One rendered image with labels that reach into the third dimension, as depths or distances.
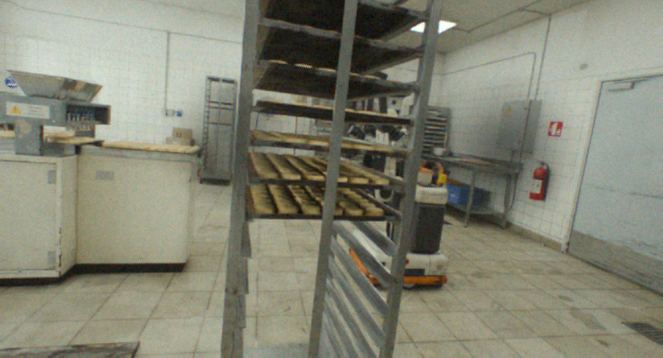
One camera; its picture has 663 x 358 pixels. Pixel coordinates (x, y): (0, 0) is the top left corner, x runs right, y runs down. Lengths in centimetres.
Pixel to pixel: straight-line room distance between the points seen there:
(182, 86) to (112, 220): 428
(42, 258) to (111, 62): 478
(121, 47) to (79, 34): 65
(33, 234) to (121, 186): 52
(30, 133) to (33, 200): 40
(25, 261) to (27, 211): 32
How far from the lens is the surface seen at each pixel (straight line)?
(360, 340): 123
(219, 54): 664
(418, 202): 261
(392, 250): 97
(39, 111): 255
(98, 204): 272
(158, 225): 265
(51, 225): 265
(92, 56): 715
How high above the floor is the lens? 119
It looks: 7 degrees down
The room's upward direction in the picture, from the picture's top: 6 degrees clockwise
